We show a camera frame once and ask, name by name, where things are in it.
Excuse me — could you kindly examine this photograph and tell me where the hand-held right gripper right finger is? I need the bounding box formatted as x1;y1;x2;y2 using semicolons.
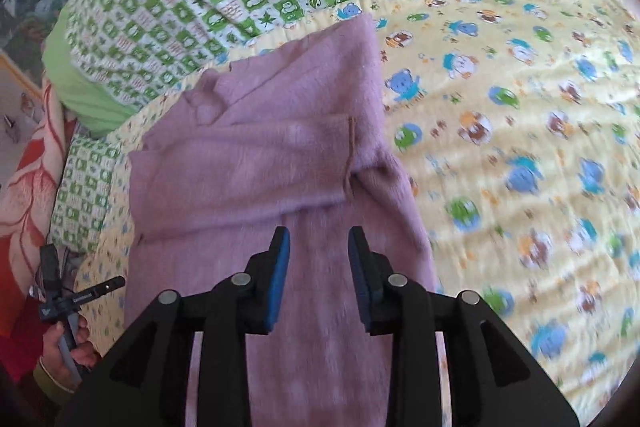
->
348;227;583;427

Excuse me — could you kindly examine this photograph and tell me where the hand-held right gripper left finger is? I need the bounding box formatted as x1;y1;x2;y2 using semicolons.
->
57;227;291;427

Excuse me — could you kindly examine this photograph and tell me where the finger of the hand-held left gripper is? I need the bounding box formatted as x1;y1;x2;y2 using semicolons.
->
40;244;61;295
91;276;127;298

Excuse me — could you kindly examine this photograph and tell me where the purple knit sweater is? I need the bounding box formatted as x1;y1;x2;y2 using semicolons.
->
122;12;441;427

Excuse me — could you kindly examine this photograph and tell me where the person's left forearm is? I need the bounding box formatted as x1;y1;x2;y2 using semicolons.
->
32;354;78;408

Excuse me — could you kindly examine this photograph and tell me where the person's left hand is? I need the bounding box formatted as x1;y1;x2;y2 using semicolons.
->
42;314;101;378

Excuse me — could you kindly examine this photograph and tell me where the red floral blanket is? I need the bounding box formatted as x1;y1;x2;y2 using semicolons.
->
0;77;81;338

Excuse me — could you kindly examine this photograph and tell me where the green checked pillow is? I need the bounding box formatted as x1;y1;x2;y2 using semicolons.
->
50;134;123;255

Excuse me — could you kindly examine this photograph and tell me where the white cabinet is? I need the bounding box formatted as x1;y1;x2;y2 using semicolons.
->
0;67;46;188

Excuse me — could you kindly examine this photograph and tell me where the yellow animal print bedsheet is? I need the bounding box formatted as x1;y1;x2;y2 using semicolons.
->
75;0;640;427

